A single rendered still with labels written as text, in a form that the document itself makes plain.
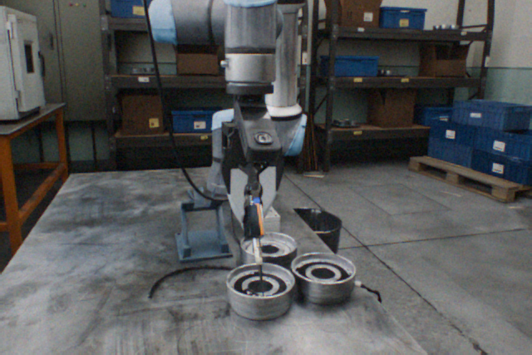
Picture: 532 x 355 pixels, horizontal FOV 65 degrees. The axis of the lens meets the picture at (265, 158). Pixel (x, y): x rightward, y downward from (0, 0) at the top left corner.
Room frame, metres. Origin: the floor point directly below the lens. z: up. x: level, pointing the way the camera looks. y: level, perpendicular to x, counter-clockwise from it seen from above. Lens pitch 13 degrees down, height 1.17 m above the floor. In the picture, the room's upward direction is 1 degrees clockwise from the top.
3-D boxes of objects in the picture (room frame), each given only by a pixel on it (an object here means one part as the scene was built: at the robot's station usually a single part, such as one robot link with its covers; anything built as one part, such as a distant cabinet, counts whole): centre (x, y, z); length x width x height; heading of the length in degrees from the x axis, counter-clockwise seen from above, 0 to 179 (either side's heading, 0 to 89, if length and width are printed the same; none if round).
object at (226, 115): (1.19, 0.09, 0.97); 0.13 x 0.12 x 0.14; 83
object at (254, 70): (0.63, 0.03, 1.15); 0.08 x 0.08 x 0.05
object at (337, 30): (4.84, -1.49, 1.00); 1.92 x 0.57 x 2.00; 105
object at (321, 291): (0.63, -0.10, 0.82); 0.10 x 0.10 x 0.04
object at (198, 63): (4.24, 0.70, 1.19); 0.52 x 0.42 x 0.38; 105
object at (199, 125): (4.26, 0.69, 0.56); 0.52 x 0.38 x 0.22; 102
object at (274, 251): (0.72, -0.01, 0.82); 0.10 x 0.10 x 0.04
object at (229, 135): (0.64, 0.03, 1.07); 0.09 x 0.08 x 0.12; 16
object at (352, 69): (4.68, -0.89, 1.11); 0.52 x 0.38 x 0.22; 105
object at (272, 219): (0.87, 0.01, 0.82); 0.08 x 0.07 x 0.05; 15
